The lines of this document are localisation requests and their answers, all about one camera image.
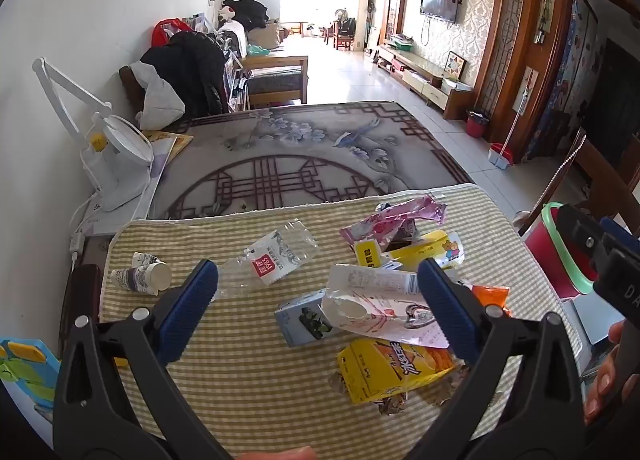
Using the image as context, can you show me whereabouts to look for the white desk lamp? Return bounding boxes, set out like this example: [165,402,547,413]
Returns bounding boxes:
[32,57,156,213]

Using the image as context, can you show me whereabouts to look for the patterned paper cup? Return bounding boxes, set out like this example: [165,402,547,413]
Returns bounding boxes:
[111,260,172,297]

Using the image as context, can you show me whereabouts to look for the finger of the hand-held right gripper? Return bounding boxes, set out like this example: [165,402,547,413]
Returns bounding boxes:
[556,203,609,282]
[600,216,640,254]

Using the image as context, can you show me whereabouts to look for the yellow white packet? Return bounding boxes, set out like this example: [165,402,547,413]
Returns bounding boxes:
[354,230,468,273]

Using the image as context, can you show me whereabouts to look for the person's right hand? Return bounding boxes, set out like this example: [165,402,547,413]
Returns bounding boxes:
[581,319,628,427]

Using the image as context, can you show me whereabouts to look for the white cloth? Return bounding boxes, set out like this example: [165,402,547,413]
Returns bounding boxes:
[134,62,187,131]

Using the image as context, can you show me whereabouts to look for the grey toothpaste box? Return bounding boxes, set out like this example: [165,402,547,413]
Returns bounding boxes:
[274,289,347,349]

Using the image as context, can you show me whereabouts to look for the red bin with green rim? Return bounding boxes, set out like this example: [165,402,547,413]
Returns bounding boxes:
[522,201,597,300]

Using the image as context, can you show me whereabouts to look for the green white striped mat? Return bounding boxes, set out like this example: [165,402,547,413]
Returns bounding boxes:
[97,183,583,460]

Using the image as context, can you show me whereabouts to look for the crushed paper cup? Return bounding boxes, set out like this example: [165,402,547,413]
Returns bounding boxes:
[132,251,165,271]

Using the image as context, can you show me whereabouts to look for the white torn carton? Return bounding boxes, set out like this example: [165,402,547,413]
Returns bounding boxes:
[320,263,451,352]

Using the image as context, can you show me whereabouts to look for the brown wooden chair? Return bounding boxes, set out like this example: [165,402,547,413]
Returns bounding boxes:
[517,127,640,251]

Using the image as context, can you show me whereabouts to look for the book rack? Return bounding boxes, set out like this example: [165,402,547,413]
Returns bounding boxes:
[222,50,252,114]

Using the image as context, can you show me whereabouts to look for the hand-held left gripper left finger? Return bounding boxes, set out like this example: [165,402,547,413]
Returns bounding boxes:
[52,259,236,460]

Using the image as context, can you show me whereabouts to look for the white cable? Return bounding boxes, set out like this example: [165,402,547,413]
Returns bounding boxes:
[69,190,103,272]

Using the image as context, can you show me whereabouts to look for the crushed clear plastic bottle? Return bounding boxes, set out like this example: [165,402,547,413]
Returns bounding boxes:
[215,221,321,302]

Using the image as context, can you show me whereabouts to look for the red bag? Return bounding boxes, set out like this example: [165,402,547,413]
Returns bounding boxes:
[152,18,194,47]

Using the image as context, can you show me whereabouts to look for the dark brown wrapper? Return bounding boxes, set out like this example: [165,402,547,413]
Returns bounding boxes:
[385,235,417,254]

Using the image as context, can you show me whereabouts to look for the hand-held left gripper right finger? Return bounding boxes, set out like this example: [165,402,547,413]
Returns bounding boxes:
[400,257,588,460]

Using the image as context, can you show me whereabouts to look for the yellow snack box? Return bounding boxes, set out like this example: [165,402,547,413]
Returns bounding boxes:
[336,338,458,406]

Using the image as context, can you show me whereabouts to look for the red bucket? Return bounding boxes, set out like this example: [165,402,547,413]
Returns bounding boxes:
[465,110,492,139]

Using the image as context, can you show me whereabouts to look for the yellow book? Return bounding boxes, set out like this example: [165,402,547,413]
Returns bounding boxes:
[142,130,195,167]

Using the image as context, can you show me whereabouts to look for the black bag pile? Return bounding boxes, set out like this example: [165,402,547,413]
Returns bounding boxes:
[222,0,271,32]

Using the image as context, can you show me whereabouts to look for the red blue dustpan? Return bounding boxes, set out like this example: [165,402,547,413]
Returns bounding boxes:
[488,142,515,169]

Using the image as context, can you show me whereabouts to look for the framed picture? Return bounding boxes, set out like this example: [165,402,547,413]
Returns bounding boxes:
[445,51,469,82]

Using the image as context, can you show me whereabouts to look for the wall television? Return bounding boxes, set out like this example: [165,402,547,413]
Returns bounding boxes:
[420,0,459,24]

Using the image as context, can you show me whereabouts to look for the orange wrapper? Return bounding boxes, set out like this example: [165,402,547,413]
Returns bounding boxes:
[460,284,512,319]

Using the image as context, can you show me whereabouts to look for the white handled broom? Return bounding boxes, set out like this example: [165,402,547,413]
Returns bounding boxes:
[500,80,532,151]

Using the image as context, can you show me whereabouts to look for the television cabinet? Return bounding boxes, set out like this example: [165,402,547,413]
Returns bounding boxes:
[377,44,474,121]

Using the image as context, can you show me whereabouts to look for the wooden sofa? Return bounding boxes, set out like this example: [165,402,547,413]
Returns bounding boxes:
[240,54,310,109]

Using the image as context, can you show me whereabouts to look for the black jacket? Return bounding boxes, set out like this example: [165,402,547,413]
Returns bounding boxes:
[140,32,227,117]

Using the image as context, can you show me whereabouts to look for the grey patterned tablecloth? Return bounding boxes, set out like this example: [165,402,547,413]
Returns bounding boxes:
[150,101,473,222]

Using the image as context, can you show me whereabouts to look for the blue wall poster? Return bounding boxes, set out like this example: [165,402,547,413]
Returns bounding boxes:
[530,0,597,157]

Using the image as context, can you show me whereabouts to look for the person's left hand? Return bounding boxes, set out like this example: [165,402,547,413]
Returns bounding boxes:
[239,445,317,460]

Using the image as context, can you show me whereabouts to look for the pink white packet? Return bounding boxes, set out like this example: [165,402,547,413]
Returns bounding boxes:
[340,219,416,254]

